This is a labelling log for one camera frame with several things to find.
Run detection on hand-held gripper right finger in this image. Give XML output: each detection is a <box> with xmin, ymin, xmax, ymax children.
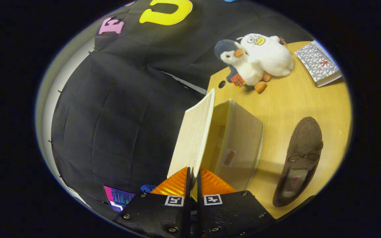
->
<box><xmin>196</xmin><ymin>166</ymin><xmax>276</xmax><ymax>238</ymax></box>

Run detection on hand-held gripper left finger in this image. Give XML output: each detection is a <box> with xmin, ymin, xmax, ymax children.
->
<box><xmin>113</xmin><ymin>166</ymin><xmax>191</xmax><ymax>238</ymax></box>

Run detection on beige fabric storage box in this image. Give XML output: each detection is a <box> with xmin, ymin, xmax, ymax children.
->
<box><xmin>167</xmin><ymin>88</ymin><xmax>265</xmax><ymax>200</ymax></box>

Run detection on brown fuzzy shoe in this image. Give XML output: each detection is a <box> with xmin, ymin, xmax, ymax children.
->
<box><xmin>273</xmin><ymin>116</ymin><xmax>324</xmax><ymax>208</ymax></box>

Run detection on colourful computer screen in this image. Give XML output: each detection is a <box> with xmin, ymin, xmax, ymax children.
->
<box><xmin>103</xmin><ymin>185</ymin><xmax>136</xmax><ymax>212</ymax></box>

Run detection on grey and white penguin plush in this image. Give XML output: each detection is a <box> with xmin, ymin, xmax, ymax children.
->
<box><xmin>214</xmin><ymin>39</ymin><xmax>272</xmax><ymax>94</ymax></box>

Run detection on white duck plush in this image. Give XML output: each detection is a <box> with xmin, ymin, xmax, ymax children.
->
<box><xmin>237</xmin><ymin>33</ymin><xmax>294</xmax><ymax>77</ymax></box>

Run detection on grey patterned book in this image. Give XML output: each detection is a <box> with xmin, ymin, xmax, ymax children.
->
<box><xmin>294</xmin><ymin>40</ymin><xmax>343</xmax><ymax>88</ymax></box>

